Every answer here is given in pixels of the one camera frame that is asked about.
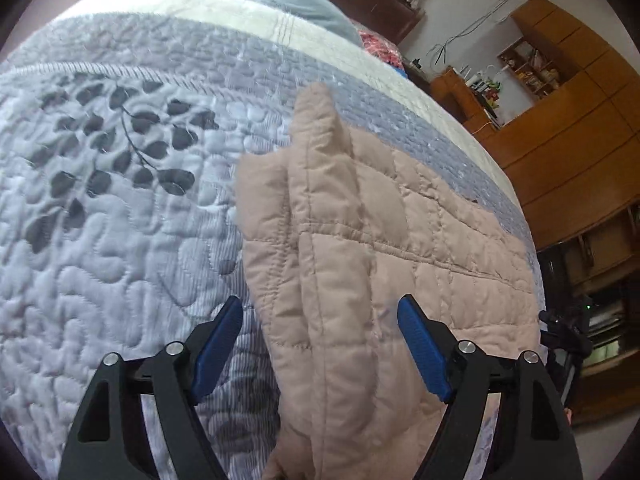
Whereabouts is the beige quilted down jacket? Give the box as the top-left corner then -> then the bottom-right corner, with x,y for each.
236,84 -> 540,479

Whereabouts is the black tripod stand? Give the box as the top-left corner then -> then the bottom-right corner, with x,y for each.
538,295 -> 593,408

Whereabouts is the orange wooden wardrobe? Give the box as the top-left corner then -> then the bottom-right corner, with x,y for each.
473,0 -> 639,420

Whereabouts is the grey quilted bedspread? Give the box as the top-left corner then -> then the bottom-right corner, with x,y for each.
1,0 -> 544,479

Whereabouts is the wooden bedside table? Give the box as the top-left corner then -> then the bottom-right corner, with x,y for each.
431,67 -> 498,139

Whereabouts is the red patterned cloth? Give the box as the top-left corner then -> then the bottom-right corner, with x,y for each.
358,28 -> 405,73

